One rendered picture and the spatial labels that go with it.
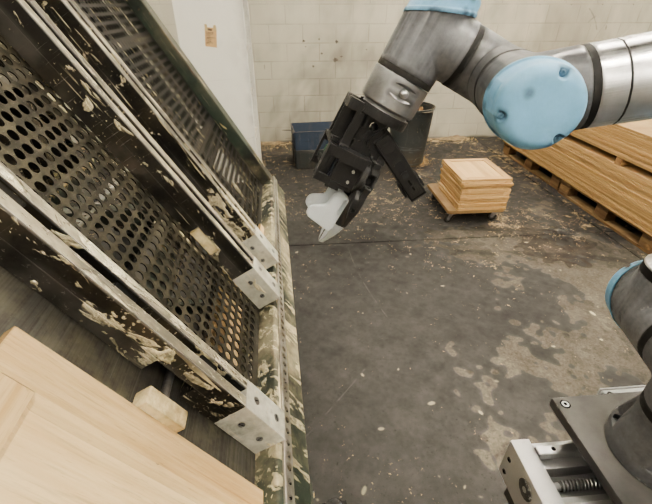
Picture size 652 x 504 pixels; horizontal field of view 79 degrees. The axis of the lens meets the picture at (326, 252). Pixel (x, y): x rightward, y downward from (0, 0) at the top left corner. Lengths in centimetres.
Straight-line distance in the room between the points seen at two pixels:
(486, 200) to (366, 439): 235
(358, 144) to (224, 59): 356
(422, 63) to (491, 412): 182
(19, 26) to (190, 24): 317
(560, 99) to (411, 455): 168
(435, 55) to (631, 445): 61
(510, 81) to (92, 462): 59
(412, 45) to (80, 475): 61
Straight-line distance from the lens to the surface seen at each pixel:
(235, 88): 410
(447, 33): 52
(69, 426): 57
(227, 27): 404
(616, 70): 44
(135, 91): 112
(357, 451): 190
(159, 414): 65
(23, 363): 56
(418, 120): 461
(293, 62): 544
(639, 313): 77
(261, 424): 79
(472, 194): 352
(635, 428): 78
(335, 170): 53
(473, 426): 207
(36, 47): 98
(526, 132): 40
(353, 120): 53
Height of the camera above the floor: 162
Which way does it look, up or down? 32 degrees down
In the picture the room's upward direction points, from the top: straight up
